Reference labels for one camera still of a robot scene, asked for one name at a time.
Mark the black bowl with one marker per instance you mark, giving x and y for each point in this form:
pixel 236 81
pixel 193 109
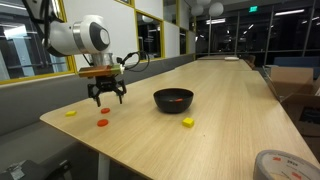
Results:
pixel 173 100

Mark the grey duct tape roll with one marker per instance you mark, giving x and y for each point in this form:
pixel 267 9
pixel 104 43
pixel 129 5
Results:
pixel 279 165

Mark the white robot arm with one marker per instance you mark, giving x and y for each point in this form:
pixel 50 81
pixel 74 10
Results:
pixel 87 36

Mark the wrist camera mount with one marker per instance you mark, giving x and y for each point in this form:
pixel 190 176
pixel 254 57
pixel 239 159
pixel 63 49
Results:
pixel 96 71

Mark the flat yellow block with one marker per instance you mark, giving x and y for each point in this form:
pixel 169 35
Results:
pixel 70 113

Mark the cardboard box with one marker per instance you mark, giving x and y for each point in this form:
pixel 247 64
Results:
pixel 298 93

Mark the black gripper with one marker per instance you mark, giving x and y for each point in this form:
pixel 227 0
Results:
pixel 106 84

